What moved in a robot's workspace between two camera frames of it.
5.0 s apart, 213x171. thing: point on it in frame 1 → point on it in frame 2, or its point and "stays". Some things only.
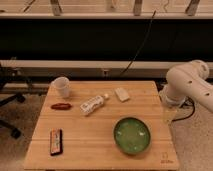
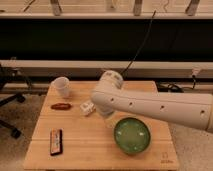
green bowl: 132,135 stays
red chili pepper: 61,106 stays
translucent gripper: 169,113 → 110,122
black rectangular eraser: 56,141 stays
